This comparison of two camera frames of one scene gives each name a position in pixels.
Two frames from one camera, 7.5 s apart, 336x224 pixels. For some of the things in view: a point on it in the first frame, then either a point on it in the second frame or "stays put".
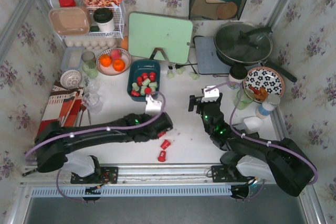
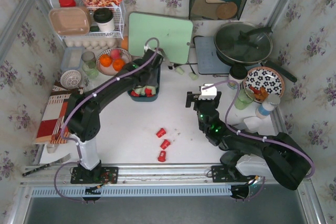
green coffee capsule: (193, 75) stays put
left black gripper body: (165, 123) to (153, 77)
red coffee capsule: (160, 134) stays put
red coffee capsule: (166, 144) stays put
